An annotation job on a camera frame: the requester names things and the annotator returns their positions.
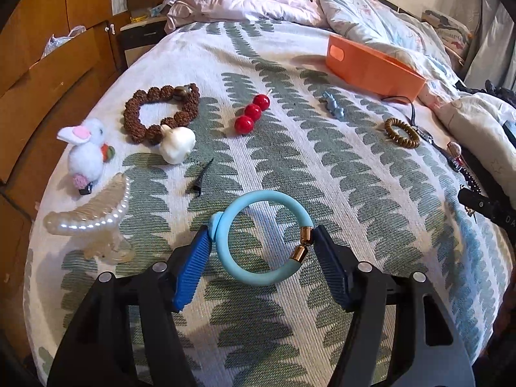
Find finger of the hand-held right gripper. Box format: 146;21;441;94
457;185;498;216

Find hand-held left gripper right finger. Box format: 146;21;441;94
312;226;476;387

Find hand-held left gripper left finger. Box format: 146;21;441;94
47;223;212;387

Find black bead bracelet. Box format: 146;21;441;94
460;161;482;194

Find light blue bangle bracelet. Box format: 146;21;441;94
210;189;314;288

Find black alligator hair clip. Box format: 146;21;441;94
185;158;215;196

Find brown spiral hair tie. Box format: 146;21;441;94
384;118;421;148

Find clear pearl hair claw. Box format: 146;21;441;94
42;173;135;264

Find white garlic-shaped ornament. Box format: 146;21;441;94
158;125;197;165

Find red ball hair clip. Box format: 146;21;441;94
234;89;272;135

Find white plush bunny hair clip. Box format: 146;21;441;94
56;118;116;196

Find small blue hair claw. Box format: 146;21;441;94
321;92;345;121

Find cream quilt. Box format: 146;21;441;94
419;84;516;218

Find dark clothing pile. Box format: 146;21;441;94
455;78;516;109

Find leaf-patterned bedspread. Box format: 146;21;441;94
22;18;516;387

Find grey curtain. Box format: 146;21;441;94
463;0;516;85

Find orange storage box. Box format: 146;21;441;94
325;34;427;103

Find printed pillow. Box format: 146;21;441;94
421;8;472;55

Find light floral quilt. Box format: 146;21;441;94
302;0;460;85

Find wooden drawer cabinet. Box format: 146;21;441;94
0;20;124;251

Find dark-fronted nightstand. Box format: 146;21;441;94
120;18;170;69

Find crumpled clear plastic bag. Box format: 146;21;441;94
40;25;87;59

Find pink quilt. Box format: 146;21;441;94
165;0;327;33

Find wooden wardrobe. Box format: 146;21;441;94
0;0;170;89

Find black strap wristwatch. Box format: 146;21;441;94
381;94;464;172

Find brown seed bead bracelet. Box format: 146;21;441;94
123;83;201;144

